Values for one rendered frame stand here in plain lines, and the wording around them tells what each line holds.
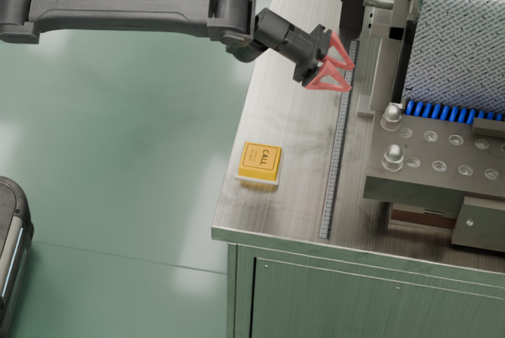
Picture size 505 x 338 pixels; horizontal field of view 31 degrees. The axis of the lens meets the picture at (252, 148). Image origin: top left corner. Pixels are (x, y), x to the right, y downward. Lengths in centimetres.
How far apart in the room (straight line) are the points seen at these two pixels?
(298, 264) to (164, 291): 100
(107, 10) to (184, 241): 126
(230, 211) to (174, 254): 107
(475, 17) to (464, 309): 54
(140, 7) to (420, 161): 54
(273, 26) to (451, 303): 59
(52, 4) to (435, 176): 72
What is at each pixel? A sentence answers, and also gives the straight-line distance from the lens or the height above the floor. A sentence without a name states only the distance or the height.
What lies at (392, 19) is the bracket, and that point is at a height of 115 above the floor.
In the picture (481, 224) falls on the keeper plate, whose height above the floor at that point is 97.
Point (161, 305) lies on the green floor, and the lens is 260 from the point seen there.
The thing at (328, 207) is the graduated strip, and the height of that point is 90.
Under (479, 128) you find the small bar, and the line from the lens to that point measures 164.
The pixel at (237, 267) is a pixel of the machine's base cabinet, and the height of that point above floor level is 79.
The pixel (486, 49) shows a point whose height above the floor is 117.
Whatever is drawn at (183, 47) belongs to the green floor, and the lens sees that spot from 332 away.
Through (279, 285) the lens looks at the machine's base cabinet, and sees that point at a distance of 173.
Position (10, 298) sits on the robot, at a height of 14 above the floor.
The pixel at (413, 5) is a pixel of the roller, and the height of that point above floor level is 124.
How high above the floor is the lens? 218
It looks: 47 degrees down
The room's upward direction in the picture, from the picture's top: 3 degrees clockwise
